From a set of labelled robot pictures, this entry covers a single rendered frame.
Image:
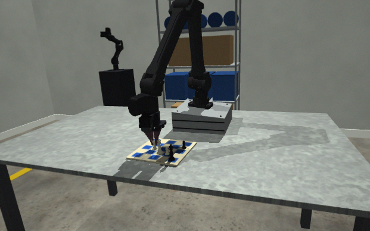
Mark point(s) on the blue and cream chessboard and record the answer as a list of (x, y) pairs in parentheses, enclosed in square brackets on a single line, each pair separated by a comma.
[(148, 154)]

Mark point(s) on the white chess king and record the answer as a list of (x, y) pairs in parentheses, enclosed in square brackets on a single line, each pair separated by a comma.
[(159, 147)]

